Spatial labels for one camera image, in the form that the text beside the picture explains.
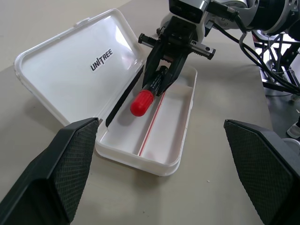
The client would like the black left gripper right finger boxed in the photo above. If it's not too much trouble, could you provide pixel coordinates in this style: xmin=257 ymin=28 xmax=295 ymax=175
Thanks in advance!
xmin=224 ymin=119 xmax=300 ymax=225

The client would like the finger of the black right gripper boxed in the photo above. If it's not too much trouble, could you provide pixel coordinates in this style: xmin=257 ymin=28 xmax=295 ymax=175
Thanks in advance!
xmin=142 ymin=40 xmax=170 ymax=89
xmin=157 ymin=50 xmax=188 ymax=97

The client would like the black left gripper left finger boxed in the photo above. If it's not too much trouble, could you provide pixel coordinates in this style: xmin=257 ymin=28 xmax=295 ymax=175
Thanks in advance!
xmin=0 ymin=117 xmax=100 ymax=225

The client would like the red capped black marker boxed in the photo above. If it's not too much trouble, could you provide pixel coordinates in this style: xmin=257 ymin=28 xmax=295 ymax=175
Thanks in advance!
xmin=130 ymin=66 xmax=169 ymax=117

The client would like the white plastic pencil case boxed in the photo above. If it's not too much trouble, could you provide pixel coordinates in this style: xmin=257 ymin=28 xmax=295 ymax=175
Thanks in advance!
xmin=14 ymin=8 xmax=198 ymax=177

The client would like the grey and white shoe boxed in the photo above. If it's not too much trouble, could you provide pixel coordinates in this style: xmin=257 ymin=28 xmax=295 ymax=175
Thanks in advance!
xmin=286 ymin=121 xmax=300 ymax=139

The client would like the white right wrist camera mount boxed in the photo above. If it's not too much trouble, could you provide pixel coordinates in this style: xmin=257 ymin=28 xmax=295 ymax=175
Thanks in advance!
xmin=160 ymin=0 xmax=213 ymax=38

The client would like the black metal frame stand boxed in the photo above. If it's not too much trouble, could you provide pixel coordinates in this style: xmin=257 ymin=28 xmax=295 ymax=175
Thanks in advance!
xmin=252 ymin=31 xmax=300 ymax=97

